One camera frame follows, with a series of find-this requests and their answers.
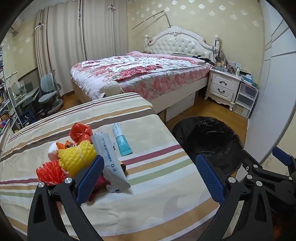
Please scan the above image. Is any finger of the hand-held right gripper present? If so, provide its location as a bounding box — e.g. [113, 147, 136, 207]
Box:
[240, 149, 296, 186]
[272, 146, 296, 173]

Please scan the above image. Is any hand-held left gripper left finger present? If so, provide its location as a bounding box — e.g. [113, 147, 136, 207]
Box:
[27, 155, 105, 241]

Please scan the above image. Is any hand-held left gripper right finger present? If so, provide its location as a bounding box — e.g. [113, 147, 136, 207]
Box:
[195, 154, 274, 241]

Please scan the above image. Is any yellow foam net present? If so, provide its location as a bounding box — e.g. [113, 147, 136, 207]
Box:
[58, 141, 97, 178]

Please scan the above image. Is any grey pouch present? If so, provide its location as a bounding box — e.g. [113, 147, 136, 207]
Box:
[90, 132, 131, 193]

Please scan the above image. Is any orange plastic bag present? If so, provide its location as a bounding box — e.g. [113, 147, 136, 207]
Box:
[57, 141, 77, 151]

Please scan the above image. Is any black-lined trash bin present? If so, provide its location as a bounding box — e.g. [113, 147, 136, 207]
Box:
[171, 116, 243, 176]

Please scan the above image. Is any red foam net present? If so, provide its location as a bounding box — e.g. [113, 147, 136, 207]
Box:
[36, 160, 66, 186]

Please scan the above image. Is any red plastic bag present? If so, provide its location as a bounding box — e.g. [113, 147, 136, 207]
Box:
[69, 122, 93, 144]

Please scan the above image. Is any white paper ball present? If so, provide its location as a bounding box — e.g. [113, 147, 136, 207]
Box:
[48, 142, 60, 161]

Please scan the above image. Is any teal tube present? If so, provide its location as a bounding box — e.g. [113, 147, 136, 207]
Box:
[112, 123, 133, 156]

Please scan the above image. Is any striped bed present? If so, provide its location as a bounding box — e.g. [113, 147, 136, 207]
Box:
[0, 92, 220, 241]

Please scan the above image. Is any clear plastic drawer unit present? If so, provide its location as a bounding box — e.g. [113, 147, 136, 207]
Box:
[232, 80, 258, 118]

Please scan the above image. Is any white wardrobe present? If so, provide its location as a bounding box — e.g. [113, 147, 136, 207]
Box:
[247, 0, 296, 163]

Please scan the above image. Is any teal box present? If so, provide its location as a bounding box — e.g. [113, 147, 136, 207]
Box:
[242, 74, 257, 86]

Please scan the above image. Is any grey-blue desk chair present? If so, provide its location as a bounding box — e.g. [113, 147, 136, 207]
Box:
[38, 72, 64, 116]

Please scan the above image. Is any white nightstand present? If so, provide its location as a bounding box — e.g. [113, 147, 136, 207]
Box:
[205, 68, 242, 112]

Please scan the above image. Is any grey study desk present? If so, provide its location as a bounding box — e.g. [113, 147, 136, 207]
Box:
[10, 87, 41, 126]

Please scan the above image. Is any cluster of small bottles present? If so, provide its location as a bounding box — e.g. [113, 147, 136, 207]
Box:
[214, 58, 243, 75]

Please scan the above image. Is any white bookshelf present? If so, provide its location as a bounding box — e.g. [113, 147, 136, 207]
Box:
[0, 44, 16, 130]

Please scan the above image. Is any floral quilt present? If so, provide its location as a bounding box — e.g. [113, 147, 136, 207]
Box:
[70, 51, 212, 100]

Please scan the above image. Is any beige curtain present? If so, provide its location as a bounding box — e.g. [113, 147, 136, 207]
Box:
[81, 0, 129, 62]
[35, 7, 86, 96]

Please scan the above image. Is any white bed with tufted headboard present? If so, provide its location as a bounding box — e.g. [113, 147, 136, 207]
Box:
[70, 25, 220, 122]

